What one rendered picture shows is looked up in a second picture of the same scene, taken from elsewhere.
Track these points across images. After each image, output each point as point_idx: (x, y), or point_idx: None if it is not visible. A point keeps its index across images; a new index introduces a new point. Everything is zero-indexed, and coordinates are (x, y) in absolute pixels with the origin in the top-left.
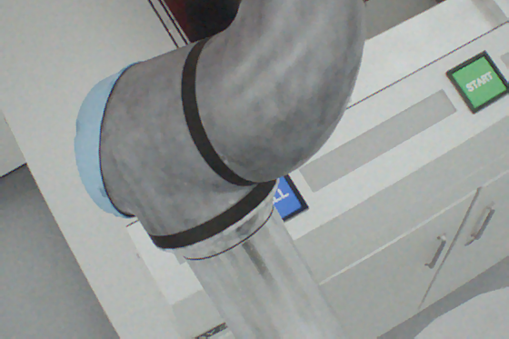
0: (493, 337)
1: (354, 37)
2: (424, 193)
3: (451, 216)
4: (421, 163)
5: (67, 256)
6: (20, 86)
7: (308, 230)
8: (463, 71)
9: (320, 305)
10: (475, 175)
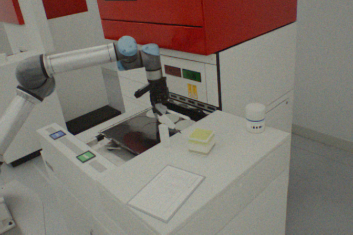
0: (27, 206)
1: (30, 64)
2: (71, 176)
3: (89, 219)
4: (63, 152)
5: None
6: (107, 123)
7: (49, 141)
8: (89, 153)
9: (9, 117)
10: (84, 198)
